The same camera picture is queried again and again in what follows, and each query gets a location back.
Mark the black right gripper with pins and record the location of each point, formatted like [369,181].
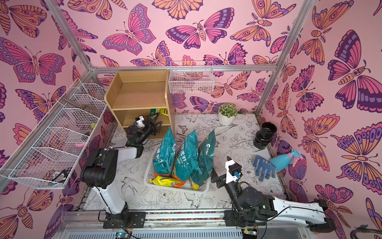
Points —
[223,179]

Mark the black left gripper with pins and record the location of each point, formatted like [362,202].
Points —
[152,127]

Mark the yellow fertilizer packet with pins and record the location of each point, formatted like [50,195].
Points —
[163,159]
[162,111]

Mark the teal yellow fertilizer bag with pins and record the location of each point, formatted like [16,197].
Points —
[205,161]

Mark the teal orange fertilizer bag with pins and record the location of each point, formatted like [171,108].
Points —
[186,160]
[165,181]

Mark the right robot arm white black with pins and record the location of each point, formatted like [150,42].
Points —
[250,207]

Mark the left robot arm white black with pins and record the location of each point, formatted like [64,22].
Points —
[100,168]

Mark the wooden three-tier shelf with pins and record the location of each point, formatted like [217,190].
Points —
[134,93]

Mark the white plastic basket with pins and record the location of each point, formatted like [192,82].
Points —
[149,174]

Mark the blue dotted glove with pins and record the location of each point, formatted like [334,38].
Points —
[263,168]

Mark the teal spray bottle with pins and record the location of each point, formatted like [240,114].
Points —
[280,162]

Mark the potted green succulent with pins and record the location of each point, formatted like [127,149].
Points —
[227,113]

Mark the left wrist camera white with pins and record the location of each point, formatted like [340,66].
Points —
[140,122]

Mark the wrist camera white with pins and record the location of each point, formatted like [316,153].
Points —
[140,122]
[233,171]

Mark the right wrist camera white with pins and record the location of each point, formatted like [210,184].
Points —
[233,171]

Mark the small white wire basket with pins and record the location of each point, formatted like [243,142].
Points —
[189,77]

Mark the black camera lens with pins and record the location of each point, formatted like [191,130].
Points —
[264,135]

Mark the white wire wall rack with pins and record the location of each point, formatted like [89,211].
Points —
[48,156]

